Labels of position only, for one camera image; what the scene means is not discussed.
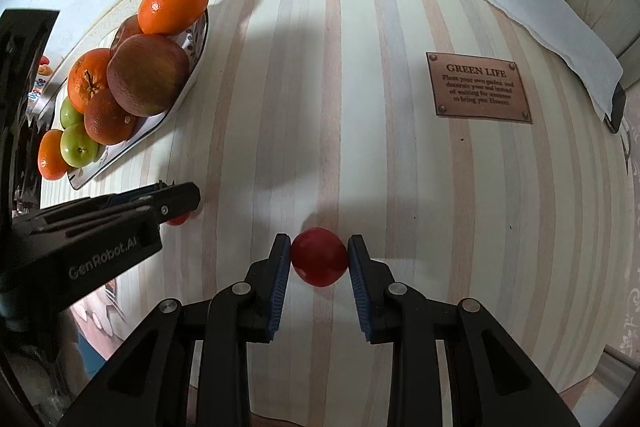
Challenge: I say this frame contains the shaded orange tangerine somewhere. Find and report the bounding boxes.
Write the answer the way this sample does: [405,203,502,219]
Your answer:
[37,129,70,181]

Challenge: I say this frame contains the red cherry tomato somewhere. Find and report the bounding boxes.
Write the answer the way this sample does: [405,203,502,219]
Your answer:
[291,228,348,287]

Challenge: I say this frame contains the larger green apple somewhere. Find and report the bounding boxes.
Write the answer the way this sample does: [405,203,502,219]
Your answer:
[60,122,100,168]

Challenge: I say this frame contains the cherry tomato with stem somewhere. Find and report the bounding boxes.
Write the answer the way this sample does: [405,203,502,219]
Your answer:
[163,209,198,227]

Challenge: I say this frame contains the smaller green apple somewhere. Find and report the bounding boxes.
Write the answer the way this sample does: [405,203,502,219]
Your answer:
[60,98,84,129]

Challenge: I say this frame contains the large orange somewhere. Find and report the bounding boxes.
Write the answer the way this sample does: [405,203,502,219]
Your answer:
[84,89,138,145]

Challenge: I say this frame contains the dark orange tangerine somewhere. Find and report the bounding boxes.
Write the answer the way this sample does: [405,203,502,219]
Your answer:
[67,48,111,114]

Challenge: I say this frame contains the yellowish red apple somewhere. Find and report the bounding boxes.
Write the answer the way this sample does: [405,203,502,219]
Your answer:
[106,35,190,117]

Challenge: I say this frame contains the bright orange tangerine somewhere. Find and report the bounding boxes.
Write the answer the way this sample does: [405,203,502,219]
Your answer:
[138,0,208,36]

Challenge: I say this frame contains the large red apple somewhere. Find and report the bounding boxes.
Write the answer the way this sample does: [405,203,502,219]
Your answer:
[110,14,142,55]

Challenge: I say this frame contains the striped cat table mat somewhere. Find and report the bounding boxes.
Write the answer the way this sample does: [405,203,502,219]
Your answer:
[72,0,634,391]

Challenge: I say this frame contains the white folded paper towel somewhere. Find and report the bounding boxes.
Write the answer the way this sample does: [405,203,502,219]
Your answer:
[486,0,623,119]

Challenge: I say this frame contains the colourful wall stickers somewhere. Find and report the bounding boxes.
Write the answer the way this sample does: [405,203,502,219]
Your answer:
[28,55,53,105]

